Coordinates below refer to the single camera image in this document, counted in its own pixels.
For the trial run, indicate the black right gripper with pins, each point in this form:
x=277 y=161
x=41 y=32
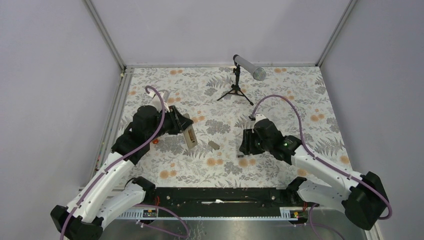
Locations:
x=247 y=146

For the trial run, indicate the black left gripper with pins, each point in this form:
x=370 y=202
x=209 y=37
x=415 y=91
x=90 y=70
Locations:
x=179 y=121

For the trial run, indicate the white remote control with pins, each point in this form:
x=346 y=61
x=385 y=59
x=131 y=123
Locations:
x=189 y=132

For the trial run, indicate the grey battery compartment cover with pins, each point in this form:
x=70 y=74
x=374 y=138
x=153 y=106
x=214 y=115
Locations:
x=214 y=145

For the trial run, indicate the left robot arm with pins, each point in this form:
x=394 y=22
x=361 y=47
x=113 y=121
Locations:
x=88 y=214

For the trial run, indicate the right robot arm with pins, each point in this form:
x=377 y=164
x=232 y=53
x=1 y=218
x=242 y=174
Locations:
x=361 y=197

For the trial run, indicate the floral table mat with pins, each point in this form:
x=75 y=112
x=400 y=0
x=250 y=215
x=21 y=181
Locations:
x=294 y=98

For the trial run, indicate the grey microphone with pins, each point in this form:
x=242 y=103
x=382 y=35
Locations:
x=258 y=73

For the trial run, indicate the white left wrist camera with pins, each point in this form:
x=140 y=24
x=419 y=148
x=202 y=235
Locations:
x=156 y=102

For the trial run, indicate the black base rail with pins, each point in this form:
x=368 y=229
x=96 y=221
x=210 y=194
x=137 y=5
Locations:
x=212 y=202

